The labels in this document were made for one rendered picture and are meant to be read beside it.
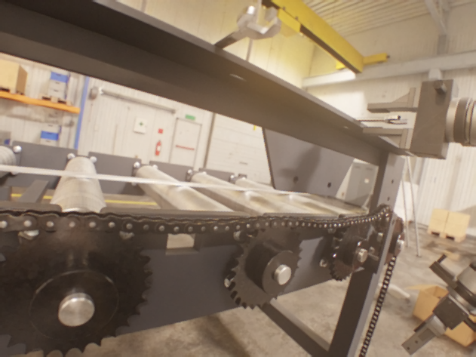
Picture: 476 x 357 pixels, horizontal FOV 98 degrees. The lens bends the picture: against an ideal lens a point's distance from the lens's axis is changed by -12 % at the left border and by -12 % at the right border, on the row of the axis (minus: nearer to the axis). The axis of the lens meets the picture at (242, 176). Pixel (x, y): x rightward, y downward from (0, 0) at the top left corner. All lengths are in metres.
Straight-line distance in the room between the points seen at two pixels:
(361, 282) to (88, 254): 0.88
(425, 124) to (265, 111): 0.28
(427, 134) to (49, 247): 0.55
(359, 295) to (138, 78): 0.95
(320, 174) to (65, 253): 0.50
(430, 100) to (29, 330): 0.64
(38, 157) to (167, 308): 0.99
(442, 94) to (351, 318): 0.81
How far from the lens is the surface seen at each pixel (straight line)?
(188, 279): 0.42
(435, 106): 0.50
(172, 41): 0.32
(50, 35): 0.37
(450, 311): 0.67
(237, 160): 11.27
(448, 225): 8.32
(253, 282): 0.44
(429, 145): 0.48
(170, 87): 0.37
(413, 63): 11.43
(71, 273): 0.28
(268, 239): 0.41
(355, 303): 1.02
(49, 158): 1.28
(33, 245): 0.30
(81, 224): 0.29
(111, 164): 1.28
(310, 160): 0.55
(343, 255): 0.65
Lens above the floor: 1.04
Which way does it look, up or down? 4 degrees down
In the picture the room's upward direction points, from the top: 11 degrees clockwise
